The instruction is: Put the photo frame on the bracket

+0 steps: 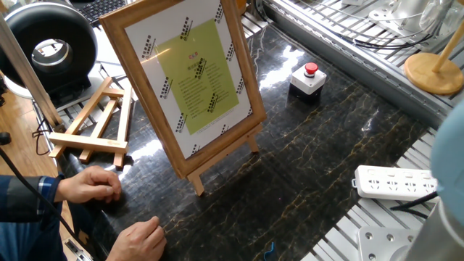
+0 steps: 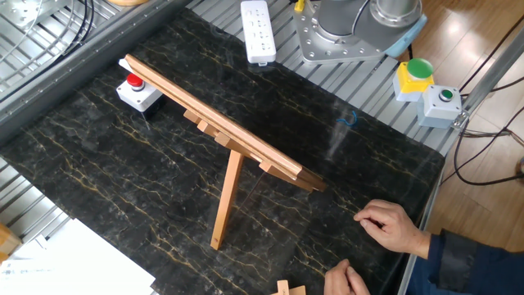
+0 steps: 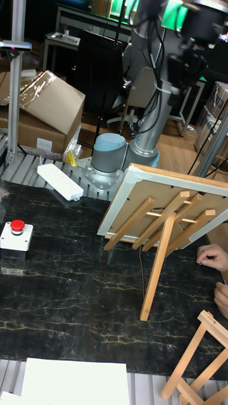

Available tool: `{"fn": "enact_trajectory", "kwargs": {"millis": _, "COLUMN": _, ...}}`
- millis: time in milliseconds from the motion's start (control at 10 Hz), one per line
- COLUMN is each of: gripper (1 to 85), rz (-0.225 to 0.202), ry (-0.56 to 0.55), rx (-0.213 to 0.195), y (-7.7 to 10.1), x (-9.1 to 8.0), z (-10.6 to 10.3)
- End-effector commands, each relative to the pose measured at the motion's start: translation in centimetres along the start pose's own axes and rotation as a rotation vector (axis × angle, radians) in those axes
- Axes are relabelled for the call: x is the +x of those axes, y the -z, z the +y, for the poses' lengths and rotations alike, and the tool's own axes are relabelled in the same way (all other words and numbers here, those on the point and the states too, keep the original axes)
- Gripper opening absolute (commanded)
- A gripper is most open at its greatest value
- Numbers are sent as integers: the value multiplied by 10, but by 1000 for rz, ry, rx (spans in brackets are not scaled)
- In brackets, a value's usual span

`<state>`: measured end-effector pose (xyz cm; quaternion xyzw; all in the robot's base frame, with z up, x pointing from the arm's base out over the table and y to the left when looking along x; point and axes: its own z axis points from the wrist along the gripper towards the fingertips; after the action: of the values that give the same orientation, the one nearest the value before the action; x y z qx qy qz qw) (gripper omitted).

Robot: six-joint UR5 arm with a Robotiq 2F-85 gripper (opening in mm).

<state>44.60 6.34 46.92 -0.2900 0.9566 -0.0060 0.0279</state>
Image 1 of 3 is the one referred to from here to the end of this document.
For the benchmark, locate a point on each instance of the person's left hand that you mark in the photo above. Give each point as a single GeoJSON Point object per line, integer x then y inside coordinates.
{"type": "Point", "coordinates": [139, 241]}

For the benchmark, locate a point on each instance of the person's right hand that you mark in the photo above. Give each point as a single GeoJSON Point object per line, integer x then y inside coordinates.
{"type": "Point", "coordinates": [90, 185]}

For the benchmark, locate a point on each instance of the wooden tabletop easel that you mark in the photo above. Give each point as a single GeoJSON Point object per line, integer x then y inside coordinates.
{"type": "Point", "coordinates": [217, 156]}

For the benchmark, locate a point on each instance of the wooden photo frame green print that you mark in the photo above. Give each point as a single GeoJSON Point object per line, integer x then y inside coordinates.
{"type": "Point", "coordinates": [195, 72]}

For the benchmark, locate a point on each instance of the silver grey UR5 robot arm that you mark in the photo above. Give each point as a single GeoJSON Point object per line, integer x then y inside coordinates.
{"type": "Point", "coordinates": [449, 163]}

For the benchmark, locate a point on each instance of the right forearm dark blue sleeve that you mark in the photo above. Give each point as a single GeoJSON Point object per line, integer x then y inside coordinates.
{"type": "Point", "coordinates": [25, 197]}

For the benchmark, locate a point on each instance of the small wooden block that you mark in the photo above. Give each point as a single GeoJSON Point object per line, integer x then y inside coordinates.
{"type": "Point", "coordinates": [90, 142]}

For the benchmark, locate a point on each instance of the blue jeans leg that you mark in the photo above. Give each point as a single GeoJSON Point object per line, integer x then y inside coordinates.
{"type": "Point", "coordinates": [25, 241]}

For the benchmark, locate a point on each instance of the small black knob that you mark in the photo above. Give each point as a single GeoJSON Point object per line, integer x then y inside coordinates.
{"type": "Point", "coordinates": [3, 138]}

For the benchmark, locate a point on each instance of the tan slanted support bar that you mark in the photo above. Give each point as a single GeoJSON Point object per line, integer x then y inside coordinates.
{"type": "Point", "coordinates": [32, 72]}

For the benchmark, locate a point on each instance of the white paper stack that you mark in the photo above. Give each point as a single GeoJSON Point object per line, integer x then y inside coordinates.
{"type": "Point", "coordinates": [105, 50]}

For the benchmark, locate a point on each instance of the black computer keyboard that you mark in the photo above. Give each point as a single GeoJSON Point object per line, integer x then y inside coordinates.
{"type": "Point", "coordinates": [101, 9]}

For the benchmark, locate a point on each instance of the white button box red button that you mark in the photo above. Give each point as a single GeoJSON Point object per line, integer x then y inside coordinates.
{"type": "Point", "coordinates": [308, 81]}

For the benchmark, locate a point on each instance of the white power strip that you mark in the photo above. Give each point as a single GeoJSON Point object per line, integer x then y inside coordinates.
{"type": "Point", "coordinates": [395, 183]}

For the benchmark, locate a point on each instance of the silver perforated aluminium plate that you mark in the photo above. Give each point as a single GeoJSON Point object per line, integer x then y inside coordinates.
{"type": "Point", "coordinates": [384, 14]}

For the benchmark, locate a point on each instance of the round wooden stand base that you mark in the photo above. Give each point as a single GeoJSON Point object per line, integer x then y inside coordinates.
{"type": "Point", "coordinates": [431, 72]}

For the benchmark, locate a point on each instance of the crumpled clear plastic sheet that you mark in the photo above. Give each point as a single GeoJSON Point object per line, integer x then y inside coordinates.
{"type": "Point", "coordinates": [438, 14]}

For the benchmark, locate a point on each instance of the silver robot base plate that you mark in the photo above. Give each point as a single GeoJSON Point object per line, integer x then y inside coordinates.
{"type": "Point", "coordinates": [377, 243]}

